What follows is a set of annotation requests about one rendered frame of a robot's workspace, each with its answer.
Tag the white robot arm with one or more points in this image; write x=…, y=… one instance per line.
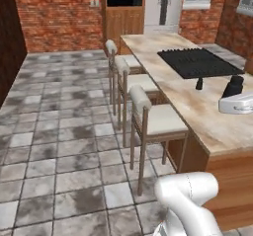
x=187, y=200

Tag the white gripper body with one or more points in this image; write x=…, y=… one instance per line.
x=237, y=104

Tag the wooden door with dark window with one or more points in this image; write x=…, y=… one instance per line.
x=124, y=22

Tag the dark wooden cabinet run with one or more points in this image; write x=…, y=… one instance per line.
x=10, y=42

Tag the wooden island dining table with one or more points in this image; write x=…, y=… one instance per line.
x=227, y=187

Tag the small black shaker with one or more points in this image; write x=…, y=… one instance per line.
x=199, y=84

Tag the white wall light switch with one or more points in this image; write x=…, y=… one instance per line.
x=94, y=3

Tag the white door with glass pane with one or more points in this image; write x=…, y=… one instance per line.
x=154, y=9

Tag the wooden stool with cream cushion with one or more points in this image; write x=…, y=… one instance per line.
x=141, y=82
x=163, y=119
x=111, y=46

